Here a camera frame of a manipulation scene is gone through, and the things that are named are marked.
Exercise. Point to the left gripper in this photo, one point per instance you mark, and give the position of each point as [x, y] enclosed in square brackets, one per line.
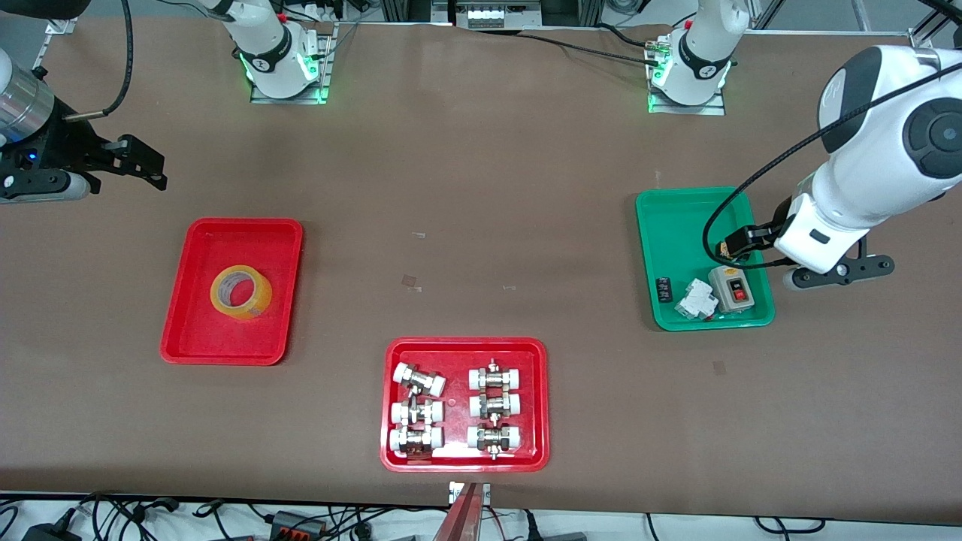
[760, 236]

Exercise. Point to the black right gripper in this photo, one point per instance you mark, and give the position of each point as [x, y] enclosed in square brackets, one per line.
[62, 145]

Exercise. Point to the yellow clear tape roll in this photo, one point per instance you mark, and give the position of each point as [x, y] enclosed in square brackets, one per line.
[259, 300]

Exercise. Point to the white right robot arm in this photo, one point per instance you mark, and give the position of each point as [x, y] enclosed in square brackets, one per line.
[270, 45]

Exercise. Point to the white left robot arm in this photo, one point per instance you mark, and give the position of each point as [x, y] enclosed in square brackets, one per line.
[879, 165]

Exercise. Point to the green plastic tray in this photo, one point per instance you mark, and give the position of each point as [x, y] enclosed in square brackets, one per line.
[680, 218]

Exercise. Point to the empty red plastic tray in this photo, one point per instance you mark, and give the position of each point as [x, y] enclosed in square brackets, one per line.
[225, 240]

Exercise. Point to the red tray holding fittings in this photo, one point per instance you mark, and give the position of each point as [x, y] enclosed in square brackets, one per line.
[458, 402]

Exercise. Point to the small black gold connector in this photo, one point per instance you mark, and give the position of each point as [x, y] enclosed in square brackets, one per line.
[726, 247]

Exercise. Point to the white circuit breaker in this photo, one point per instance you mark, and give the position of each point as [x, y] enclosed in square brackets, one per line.
[695, 300]

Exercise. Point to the small black terminal block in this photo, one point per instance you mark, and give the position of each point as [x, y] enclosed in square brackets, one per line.
[663, 290]

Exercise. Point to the white metal pipe fitting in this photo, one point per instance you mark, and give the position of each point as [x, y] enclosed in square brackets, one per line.
[495, 377]
[494, 438]
[495, 406]
[415, 439]
[417, 412]
[418, 379]

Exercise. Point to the white power strip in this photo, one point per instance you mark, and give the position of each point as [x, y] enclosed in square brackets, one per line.
[496, 15]

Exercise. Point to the black power adapter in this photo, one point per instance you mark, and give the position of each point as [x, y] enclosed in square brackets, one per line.
[52, 532]

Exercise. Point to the red clamp bar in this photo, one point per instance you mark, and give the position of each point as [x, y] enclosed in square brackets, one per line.
[460, 518]

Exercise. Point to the grey push button switch box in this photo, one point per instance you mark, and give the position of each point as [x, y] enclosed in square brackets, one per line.
[733, 289]

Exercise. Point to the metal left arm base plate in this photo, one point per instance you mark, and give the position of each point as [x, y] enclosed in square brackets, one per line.
[688, 109]

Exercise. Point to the aluminium frame profile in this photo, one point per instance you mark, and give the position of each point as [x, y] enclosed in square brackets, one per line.
[60, 26]

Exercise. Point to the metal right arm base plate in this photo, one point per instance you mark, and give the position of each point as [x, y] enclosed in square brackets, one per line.
[323, 75]

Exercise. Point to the silver clamp bracket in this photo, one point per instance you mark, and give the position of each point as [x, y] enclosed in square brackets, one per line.
[485, 492]

